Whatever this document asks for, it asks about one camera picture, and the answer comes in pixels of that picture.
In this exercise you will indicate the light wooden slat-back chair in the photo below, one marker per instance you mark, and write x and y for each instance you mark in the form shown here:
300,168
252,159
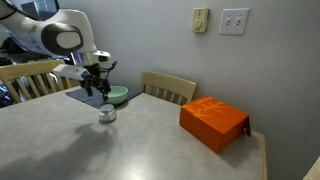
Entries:
26,70
166,83

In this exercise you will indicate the small light wooden cabinet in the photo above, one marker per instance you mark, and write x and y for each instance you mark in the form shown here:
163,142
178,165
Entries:
75,83

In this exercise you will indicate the mint green bowl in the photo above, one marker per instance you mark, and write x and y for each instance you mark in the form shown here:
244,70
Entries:
119,95

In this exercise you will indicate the white double light switch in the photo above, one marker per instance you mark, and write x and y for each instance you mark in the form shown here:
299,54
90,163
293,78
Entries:
234,22

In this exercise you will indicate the flat screen monitor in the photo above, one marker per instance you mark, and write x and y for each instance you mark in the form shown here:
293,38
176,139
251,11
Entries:
41,4

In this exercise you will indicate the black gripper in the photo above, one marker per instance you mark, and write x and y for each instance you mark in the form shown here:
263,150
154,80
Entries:
96,73

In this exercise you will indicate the dark grey cloth placemat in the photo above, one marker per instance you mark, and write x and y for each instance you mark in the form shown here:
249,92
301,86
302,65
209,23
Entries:
77,95

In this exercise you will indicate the light wooden chair corner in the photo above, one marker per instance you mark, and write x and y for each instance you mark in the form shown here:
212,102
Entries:
313,171

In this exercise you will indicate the silver candle jar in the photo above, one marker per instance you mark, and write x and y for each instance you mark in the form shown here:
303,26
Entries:
107,117

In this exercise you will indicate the beige wall thermostat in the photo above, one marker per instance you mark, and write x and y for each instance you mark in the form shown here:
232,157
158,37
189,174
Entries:
200,20

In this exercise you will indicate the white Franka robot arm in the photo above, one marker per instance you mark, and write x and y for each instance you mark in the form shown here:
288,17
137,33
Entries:
66,26

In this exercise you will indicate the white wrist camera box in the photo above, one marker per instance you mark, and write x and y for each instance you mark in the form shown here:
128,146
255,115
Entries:
68,71

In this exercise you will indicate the orange cardboard box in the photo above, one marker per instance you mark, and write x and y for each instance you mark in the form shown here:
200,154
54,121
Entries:
213,123

